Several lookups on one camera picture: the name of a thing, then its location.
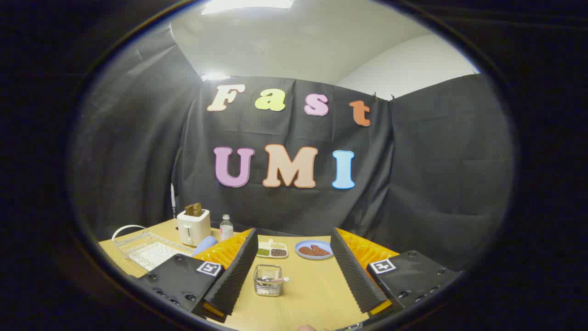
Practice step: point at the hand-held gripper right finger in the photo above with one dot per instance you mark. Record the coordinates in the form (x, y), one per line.
(351, 271)

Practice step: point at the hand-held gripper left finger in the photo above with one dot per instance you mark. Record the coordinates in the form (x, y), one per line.
(239, 271)

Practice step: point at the pink white spoon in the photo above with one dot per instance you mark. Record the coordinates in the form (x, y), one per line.
(280, 279)

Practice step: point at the light blue plate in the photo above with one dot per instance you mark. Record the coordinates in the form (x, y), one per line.
(205, 245)

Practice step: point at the blue food dish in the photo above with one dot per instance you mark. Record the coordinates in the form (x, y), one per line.
(314, 243)

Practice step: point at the brown meat patty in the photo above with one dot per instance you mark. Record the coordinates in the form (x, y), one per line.
(321, 250)
(306, 251)

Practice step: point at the white divided tray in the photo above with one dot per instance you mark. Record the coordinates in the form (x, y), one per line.
(271, 247)

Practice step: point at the clear bottle pink label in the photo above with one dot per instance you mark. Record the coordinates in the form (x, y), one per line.
(226, 232)

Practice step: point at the white toaster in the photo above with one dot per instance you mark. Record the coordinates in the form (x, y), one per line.
(195, 228)

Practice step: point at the brown toast slice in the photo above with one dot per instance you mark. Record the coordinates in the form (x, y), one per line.
(198, 209)
(189, 211)

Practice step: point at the black backdrop cloth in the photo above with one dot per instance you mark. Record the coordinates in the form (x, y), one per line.
(422, 184)

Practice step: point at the ceiling light panel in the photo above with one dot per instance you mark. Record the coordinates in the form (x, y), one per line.
(248, 4)

